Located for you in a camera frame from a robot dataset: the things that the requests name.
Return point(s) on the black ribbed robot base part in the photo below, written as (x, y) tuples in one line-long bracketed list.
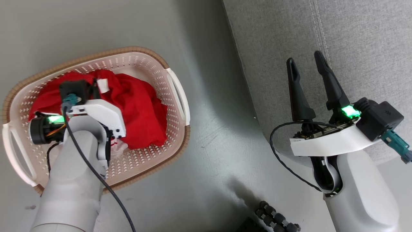
[(273, 219)]

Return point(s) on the grey fabric sofa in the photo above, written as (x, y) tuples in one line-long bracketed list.
[(354, 48)]

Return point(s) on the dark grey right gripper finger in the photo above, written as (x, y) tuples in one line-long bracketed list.
[(333, 91), (299, 100)]

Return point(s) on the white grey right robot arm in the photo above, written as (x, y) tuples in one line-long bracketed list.
[(363, 193)]

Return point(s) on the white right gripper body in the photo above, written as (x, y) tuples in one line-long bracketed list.
[(328, 143)]

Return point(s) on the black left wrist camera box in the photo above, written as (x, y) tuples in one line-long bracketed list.
[(75, 88)]

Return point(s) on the teal right camera connector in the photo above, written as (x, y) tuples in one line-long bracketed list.
[(397, 145)]

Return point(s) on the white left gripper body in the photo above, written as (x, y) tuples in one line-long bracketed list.
[(99, 112)]

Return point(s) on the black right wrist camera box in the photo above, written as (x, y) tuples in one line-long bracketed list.
[(379, 119)]

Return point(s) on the teal camera connector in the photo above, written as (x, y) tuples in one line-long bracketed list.
[(397, 145), (69, 100)]

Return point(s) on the red garment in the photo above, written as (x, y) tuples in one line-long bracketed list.
[(138, 109)]

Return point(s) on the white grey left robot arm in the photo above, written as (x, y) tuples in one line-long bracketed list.
[(70, 187)]

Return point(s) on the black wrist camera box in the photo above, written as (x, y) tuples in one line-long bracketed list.
[(379, 119), (75, 88)]

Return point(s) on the teal left camera connector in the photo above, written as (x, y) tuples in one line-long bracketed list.
[(69, 100)]

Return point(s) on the cream perforated laundry basket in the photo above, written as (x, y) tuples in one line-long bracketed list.
[(141, 167)]

